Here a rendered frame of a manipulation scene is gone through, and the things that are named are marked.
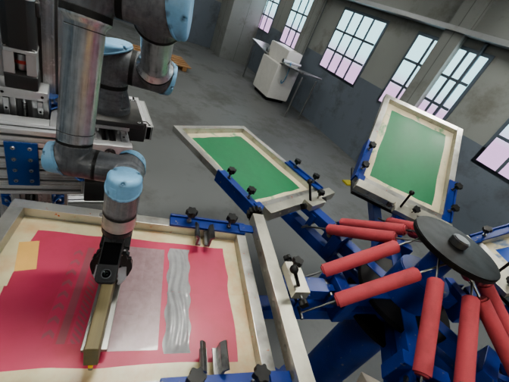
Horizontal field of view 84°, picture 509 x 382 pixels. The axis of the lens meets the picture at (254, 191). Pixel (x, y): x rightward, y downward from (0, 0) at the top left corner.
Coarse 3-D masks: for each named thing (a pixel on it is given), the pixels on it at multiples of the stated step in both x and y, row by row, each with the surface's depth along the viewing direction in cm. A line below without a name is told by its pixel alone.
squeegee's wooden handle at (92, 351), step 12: (108, 288) 72; (108, 300) 70; (96, 312) 66; (108, 312) 71; (96, 324) 64; (96, 336) 63; (84, 348) 60; (96, 348) 61; (84, 360) 62; (96, 360) 63
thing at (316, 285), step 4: (284, 280) 97; (308, 280) 101; (312, 280) 102; (316, 280) 102; (320, 280) 103; (324, 280) 104; (308, 284) 100; (312, 284) 100; (316, 284) 101; (320, 284) 102; (324, 284) 102; (312, 288) 99; (316, 288) 100; (320, 288) 100; (324, 288) 101; (288, 292) 95; (312, 292) 98; (316, 292) 99; (320, 292) 99; (324, 292) 100; (328, 292) 100; (312, 296) 100; (316, 296) 101; (320, 296) 101; (324, 296) 102
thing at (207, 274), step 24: (48, 240) 87; (72, 240) 90; (96, 240) 93; (144, 240) 100; (48, 264) 81; (144, 264) 93; (168, 264) 96; (192, 264) 100; (216, 264) 103; (120, 288) 83; (144, 288) 86; (192, 288) 92; (216, 288) 95
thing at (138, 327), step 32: (32, 288) 75; (0, 320) 67; (32, 320) 69; (128, 320) 77; (160, 320) 80; (192, 320) 84; (224, 320) 87; (0, 352) 62; (32, 352) 64; (64, 352) 66; (128, 352) 71; (160, 352) 74; (192, 352) 77
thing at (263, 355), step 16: (16, 208) 88; (32, 208) 90; (48, 208) 92; (64, 208) 94; (80, 208) 96; (0, 224) 82; (16, 224) 86; (144, 224) 102; (160, 224) 104; (0, 240) 78; (240, 240) 112; (240, 256) 106; (240, 272) 103; (256, 288) 97; (256, 304) 92; (256, 320) 87; (256, 336) 83; (256, 352) 81; (272, 368) 77
